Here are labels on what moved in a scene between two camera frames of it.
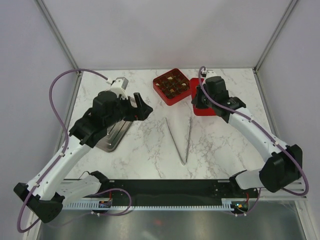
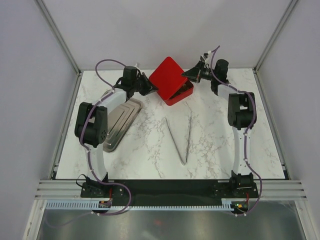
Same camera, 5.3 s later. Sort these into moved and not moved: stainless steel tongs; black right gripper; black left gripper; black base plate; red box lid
Moved: red box lid; black right gripper; black left gripper
Not moved: stainless steel tongs; black base plate
